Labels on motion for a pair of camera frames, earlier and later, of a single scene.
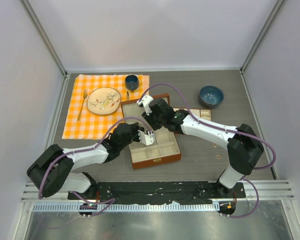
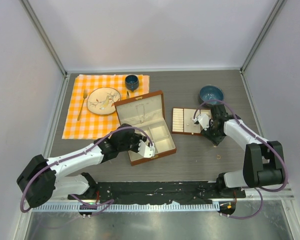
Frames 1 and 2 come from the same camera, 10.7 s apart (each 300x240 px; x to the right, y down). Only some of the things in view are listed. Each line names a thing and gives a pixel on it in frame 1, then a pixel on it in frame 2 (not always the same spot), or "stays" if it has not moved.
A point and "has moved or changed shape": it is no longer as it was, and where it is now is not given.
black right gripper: x=148 y=119 → x=216 y=140
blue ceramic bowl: x=210 y=96 stays
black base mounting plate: x=155 y=192 stays
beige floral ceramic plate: x=103 y=100 stays
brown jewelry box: x=166 y=147 has moved or changed shape
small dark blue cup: x=132 y=81 stays
